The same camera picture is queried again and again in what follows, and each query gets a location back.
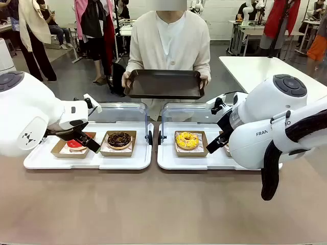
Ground black bag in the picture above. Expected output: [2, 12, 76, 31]
[110, 62, 128, 98]

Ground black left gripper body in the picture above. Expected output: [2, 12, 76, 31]
[45, 119, 89, 141]

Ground bystander with pink coat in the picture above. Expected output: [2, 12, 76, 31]
[74, 0, 116, 86]

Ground person in cream cardigan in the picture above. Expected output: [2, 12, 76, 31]
[122, 0, 212, 122]

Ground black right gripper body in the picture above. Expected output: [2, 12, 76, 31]
[214, 111, 234, 148]

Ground red glazed donut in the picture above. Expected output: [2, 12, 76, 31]
[66, 132, 91, 152]

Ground chocolate glazed donut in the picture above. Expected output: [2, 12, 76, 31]
[107, 131, 134, 150]

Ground person's right forearm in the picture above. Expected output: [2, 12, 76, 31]
[126, 55, 144, 77]

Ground white background work table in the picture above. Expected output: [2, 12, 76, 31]
[228, 19, 272, 56]

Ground yellow sprinkled donut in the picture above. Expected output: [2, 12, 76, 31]
[175, 131, 200, 151]

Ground dark brown serving tray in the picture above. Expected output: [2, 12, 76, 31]
[124, 69, 205, 100]

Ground person's right hand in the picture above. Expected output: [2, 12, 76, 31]
[122, 70, 134, 89]

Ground brown cardboard donut box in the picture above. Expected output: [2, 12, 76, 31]
[99, 130, 137, 157]
[174, 130, 209, 158]
[50, 132, 97, 159]

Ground white plastic display tray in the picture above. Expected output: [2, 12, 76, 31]
[157, 122, 283, 171]
[23, 121, 154, 170]

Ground white printed paper liner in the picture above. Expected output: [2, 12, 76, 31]
[101, 134, 134, 154]
[59, 145, 88, 155]
[175, 132, 206, 154]

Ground white air purifier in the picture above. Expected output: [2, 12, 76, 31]
[0, 37, 16, 72]

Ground black right arm cable sleeve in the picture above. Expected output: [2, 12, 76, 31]
[261, 105, 327, 201]

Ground bystander in cream jacket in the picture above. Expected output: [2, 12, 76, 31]
[17, 0, 58, 83]

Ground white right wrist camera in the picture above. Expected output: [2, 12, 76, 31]
[205, 94, 227, 115]

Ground person's left forearm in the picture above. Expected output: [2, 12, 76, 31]
[195, 55, 212, 77]

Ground person's left hand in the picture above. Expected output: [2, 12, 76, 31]
[199, 73, 212, 89]

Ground seated bystander in black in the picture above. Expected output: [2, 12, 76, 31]
[36, 0, 74, 50]

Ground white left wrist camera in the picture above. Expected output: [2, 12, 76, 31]
[83, 93, 103, 115]

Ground white rectangular table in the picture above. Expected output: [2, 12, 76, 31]
[218, 56, 327, 94]

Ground bystander in orange shorts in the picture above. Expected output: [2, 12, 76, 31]
[306, 21, 327, 77]

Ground red hanging garment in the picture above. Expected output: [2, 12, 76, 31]
[263, 0, 301, 39]

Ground clear plastic tray lid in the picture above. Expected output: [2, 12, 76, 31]
[88, 102, 154, 146]
[158, 102, 236, 146]

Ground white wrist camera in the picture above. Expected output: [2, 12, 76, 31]
[205, 94, 227, 115]
[83, 93, 103, 115]

